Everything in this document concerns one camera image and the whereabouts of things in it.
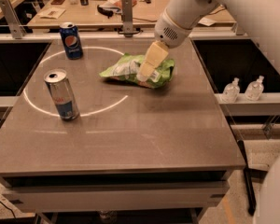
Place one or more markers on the white table drawer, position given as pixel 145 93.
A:
pixel 117 197

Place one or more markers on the blue Pepsi can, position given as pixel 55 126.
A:
pixel 71 41

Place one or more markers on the white paper card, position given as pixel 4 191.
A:
pixel 52 13

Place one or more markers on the clear sanitizer bottle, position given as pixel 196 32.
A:
pixel 254 89
pixel 231 91

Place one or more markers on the clear sanitizer bottle right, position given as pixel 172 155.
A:
pixel 254 89

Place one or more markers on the grey metal bracket left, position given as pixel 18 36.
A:
pixel 13 22

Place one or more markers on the brown phone on desk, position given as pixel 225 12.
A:
pixel 57 2

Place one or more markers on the black sunglasses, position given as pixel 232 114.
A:
pixel 108 11

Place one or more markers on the grey metal bracket right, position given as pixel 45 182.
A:
pixel 237 29

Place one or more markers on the clear sanitizer bottle left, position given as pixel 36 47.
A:
pixel 231 91

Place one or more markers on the grey metal bracket middle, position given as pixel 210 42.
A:
pixel 127 19

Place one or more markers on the silver blue Red Bull can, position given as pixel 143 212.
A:
pixel 61 93

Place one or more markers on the green rice chip bag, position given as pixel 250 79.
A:
pixel 126 68

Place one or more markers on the grey metal bracket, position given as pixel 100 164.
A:
pixel 127 19
pixel 237 29
pixel 13 22

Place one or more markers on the white paper sheet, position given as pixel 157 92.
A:
pixel 206 22

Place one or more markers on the black floor pole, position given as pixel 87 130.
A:
pixel 252 204

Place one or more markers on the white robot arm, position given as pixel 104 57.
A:
pixel 260 19

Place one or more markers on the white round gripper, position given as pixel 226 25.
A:
pixel 170 32

